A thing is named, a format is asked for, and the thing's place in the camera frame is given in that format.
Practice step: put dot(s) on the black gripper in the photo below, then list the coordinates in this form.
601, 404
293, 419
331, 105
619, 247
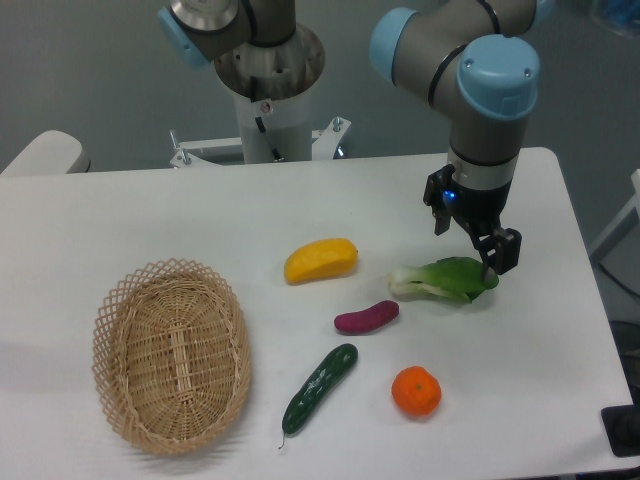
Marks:
478, 212

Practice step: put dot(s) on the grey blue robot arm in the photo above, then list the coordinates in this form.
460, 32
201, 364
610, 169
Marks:
468, 60

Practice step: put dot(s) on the green cucumber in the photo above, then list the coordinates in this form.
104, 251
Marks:
324, 378

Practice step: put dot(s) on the green bok choy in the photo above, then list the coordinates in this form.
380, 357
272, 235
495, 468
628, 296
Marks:
457, 279

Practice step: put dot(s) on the purple sweet potato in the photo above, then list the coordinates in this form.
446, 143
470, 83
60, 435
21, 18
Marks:
367, 320

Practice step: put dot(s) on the yellow mango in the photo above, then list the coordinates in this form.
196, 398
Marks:
319, 260

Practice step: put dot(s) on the white furniture at right edge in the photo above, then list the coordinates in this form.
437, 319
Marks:
623, 222

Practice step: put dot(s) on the orange tangerine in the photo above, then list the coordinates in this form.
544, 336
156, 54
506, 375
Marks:
416, 392

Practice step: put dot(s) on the black device at table edge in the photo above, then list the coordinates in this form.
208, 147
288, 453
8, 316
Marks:
621, 424

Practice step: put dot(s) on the woven wicker basket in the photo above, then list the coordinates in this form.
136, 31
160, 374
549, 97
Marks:
171, 357

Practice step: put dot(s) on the white chair armrest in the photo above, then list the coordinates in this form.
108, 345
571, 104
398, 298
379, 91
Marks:
51, 153

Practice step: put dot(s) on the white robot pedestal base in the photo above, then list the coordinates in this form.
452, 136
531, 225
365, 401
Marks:
269, 132

